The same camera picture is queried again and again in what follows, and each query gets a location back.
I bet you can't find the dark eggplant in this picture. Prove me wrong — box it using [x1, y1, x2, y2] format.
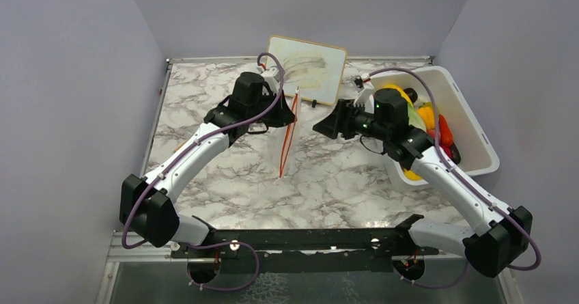
[448, 143, 462, 165]

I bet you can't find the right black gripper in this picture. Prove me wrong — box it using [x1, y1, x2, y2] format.
[313, 98, 390, 141]

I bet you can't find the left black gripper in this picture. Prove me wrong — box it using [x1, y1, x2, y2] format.
[247, 89, 298, 128]

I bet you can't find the yellow banana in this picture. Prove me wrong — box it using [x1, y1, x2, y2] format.
[382, 84, 413, 106]

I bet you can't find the green lettuce head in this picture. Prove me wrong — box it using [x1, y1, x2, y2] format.
[408, 104, 427, 132]

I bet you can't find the red chili pepper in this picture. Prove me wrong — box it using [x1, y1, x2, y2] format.
[438, 114, 454, 147]

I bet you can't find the yellow bell pepper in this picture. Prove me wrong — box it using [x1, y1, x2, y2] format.
[416, 105, 436, 130]

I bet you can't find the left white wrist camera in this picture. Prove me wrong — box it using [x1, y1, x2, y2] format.
[257, 66, 281, 93]

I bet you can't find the clear zip top bag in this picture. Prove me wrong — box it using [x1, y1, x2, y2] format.
[268, 87, 302, 179]

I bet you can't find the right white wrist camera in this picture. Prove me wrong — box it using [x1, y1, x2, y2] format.
[353, 76, 375, 107]

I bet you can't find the white plastic bin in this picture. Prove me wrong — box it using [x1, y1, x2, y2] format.
[369, 66, 500, 192]

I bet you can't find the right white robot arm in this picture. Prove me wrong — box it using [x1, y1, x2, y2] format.
[313, 89, 541, 277]

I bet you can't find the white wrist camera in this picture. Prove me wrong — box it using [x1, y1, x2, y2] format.
[353, 76, 375, 107]
[257, 66, 281, 93]

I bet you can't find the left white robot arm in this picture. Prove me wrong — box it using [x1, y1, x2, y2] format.
[119, 68, 295, 257]

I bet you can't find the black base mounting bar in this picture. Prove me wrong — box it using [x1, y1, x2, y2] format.
[170, 215, 439, 275]

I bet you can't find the small whiteboard with wood frame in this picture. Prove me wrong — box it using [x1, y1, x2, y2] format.
[267, 35, 348, 106]

